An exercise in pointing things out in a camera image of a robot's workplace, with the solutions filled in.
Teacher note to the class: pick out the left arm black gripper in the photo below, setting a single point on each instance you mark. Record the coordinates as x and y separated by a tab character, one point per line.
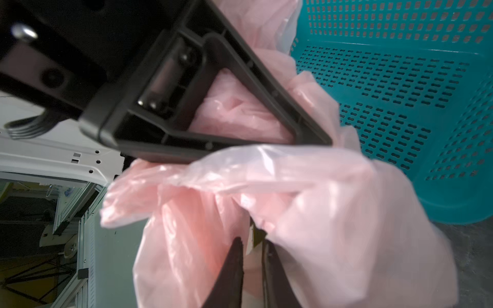
59	54

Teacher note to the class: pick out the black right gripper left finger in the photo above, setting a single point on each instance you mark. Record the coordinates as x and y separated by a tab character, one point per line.
228	288

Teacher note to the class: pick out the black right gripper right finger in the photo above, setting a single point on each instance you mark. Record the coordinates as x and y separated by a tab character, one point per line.
277	291

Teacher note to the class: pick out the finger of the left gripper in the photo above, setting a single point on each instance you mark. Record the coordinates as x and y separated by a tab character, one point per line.
148	111

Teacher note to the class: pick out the pink plastic bag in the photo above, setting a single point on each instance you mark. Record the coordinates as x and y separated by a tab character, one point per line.
350	231

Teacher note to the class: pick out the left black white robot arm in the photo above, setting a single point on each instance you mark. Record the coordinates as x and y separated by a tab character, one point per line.
53	145

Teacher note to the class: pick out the teal plastic basket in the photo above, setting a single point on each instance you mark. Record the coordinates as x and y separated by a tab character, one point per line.
415	79

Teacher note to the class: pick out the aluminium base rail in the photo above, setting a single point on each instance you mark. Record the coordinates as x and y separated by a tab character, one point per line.
105	257

